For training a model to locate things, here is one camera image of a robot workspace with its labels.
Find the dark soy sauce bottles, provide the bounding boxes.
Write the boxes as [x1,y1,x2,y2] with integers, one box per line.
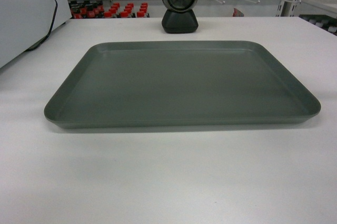
[68,0,104,19]

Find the red capped sauce bottles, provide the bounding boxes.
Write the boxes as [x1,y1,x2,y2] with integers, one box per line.
[102,2,150,18]

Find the black power cable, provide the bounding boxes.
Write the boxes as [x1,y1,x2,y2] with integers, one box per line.
[25,0,59,52]

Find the white cash register box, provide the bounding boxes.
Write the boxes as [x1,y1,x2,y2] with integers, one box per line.
[1,0,71,66]

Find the grey rectangular serving tray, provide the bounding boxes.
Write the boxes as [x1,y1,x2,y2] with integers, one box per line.
[44,41,321,129]

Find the black round barcode scanner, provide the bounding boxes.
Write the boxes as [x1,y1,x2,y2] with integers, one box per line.
[162,0,199,34]

